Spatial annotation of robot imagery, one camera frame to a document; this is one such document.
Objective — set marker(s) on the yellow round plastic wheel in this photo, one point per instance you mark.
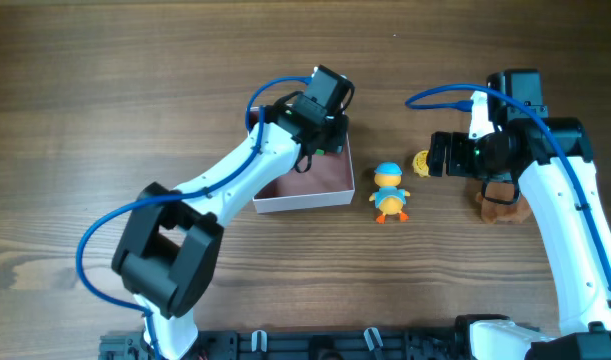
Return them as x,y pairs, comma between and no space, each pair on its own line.
419,164

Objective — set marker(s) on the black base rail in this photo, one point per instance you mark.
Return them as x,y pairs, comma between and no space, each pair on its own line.
371,343

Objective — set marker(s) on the white cardboard box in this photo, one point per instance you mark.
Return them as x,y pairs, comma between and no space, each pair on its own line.
284,180

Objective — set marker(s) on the brown plush capybara with orange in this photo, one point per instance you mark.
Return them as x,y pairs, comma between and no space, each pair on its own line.
492,213

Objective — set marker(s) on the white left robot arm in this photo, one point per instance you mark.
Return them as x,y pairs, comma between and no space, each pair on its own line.
167,254

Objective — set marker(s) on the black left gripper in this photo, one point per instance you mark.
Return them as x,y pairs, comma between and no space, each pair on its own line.
338,129

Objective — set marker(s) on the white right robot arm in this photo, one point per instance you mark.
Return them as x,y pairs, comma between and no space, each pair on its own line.
550,163

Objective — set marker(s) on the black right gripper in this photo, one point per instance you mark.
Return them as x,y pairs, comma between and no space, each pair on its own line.
439,154

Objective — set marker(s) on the yellow duck toy blue hat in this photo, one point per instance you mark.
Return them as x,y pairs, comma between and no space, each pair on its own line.
389,199

